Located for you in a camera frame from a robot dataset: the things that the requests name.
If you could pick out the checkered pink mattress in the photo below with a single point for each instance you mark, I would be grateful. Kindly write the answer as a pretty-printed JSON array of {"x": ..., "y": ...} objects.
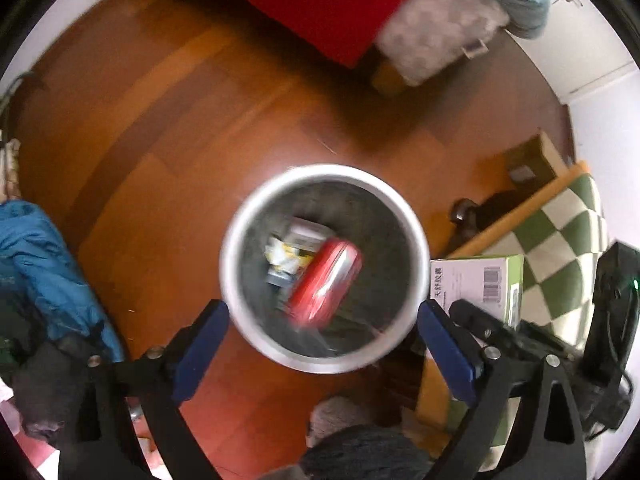
[{"x": 425, "y": 36}]

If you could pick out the blue jacket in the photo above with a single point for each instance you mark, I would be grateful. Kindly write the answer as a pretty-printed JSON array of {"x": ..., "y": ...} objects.
[{"x": 36, "y": 253}]

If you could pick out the yellow white wrapper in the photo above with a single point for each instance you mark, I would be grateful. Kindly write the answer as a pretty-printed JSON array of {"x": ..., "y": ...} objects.
[{"x": 286, "y": 262}]

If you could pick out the green white checkered tablecloth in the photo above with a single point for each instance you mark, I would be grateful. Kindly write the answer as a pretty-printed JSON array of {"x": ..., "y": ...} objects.
[{"x": 561, "y": 232}]

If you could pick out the green white medicine box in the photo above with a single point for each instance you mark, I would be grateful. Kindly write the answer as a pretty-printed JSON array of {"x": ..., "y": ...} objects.
[{"x": 493, "y": 284}]

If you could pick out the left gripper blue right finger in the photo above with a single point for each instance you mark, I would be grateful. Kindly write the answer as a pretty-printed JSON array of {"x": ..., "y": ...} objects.
[{"x": 455, "y": 351}]

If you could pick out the pink slipper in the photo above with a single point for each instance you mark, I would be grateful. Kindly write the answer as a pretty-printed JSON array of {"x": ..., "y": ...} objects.
[{"x": 334, "y": 415}]

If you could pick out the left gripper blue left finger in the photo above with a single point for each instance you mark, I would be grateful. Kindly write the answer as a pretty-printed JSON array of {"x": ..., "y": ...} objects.
[{"x": 193, "y": 348}]

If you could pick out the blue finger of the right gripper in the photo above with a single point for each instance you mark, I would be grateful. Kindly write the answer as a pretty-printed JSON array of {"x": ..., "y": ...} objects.
[{"x": 482, "y": 325}]

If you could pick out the red soda can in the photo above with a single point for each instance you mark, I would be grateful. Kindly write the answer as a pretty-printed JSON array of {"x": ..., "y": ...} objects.
[{"x": 319, "y": 292}]

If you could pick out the blue red milk carton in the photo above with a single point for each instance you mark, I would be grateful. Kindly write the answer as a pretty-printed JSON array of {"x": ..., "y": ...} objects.
[{"x": 305, "y": 235}]

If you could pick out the flat cardboard box on floor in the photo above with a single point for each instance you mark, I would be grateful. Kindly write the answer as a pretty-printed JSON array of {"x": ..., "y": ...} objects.
[{"x": 535, "y": 162}]

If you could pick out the white round trash bin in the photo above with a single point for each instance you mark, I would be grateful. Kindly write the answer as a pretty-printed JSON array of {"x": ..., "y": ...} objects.
[{"x": 379, "y": 309}]

